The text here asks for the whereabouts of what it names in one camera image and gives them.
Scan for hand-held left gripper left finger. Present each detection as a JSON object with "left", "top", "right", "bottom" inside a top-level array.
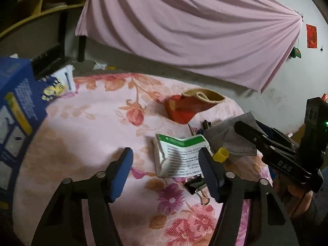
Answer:
[{"left": 31, "top": 147, "right": 134, "bottom": 246}]

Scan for wooden shelf unit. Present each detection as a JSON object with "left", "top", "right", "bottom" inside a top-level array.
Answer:
[{"left": 0, "top": 0, "right": 91, "bottom": 64}]

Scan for black metal bed leg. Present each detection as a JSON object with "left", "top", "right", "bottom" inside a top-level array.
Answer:
[{"left": 78, "top": 36, "right": 86, "bottom": 62}]

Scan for pink draped curtain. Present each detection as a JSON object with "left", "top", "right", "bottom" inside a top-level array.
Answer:
[{"left": 75, "top": 0, "right": 304, "bottom": 93}]

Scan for person's right hand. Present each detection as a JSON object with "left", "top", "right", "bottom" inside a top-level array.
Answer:
[{"left": 273, "top": 169, "right": 313, "bottom": 218}]

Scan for yellow plastic cap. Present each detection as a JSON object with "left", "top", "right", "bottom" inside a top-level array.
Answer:
[{"left": 213, "top": 148, "right": 229, "bottom": 164}]

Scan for grey face mask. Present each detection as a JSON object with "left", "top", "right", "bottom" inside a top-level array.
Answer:
[{"left": 204, "top": 111, "right": 258, "bottom": 157}]

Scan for black binder clip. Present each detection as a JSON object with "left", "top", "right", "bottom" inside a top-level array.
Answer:
[{"left": 184, "top": 174, "right": 209, "bottom": 205}]

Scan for pink floral blanket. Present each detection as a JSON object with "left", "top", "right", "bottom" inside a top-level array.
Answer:
[{"left": 13, "top": 73, "right": 273, "bottom": 246}]

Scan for red wall poster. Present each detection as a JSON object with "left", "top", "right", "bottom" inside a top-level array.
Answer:
[{"left": 306, "top": 24, "right": 318, "bottom": 49}]

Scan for white green medicine box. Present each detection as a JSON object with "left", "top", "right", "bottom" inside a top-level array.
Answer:
[{"left": 153, "top": 133, "right": 213, "bottom": 178}]

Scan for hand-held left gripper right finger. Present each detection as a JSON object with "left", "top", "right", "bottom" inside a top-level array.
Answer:
[{"left": 198, "top": 147, "right": 300, "bottom": 246}]

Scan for person's right forearm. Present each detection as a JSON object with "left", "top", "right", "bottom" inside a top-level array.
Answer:
[{"left": 291, "top": 191, "right": 328, "bottom": 235}]

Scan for blue yellow cartoon packet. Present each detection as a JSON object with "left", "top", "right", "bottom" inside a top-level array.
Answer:
[{"left": 36, "top": 74, "right": 66, "bottom": 101}]

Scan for red and tan pouch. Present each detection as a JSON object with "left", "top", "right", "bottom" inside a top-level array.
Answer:
[{"left": 165, "top": 88, "right": 226, "bottom": 124}]

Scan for dark furniture panel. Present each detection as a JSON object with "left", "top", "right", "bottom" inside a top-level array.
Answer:
[{"left": 32, "top": 11, "right": 68, "bottom": 76}]

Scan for blue cardboard box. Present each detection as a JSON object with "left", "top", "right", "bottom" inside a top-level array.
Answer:
[{"left": 0, "top": 58, "right": 48, "bottom": 211}]

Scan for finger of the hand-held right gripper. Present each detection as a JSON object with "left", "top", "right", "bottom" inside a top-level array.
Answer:
[
  {"left": 234, "top": 120, "right": 298, "bottom": 157},
  {"left": 256, "top": 120, "right": 299, "bottom": 149}
]

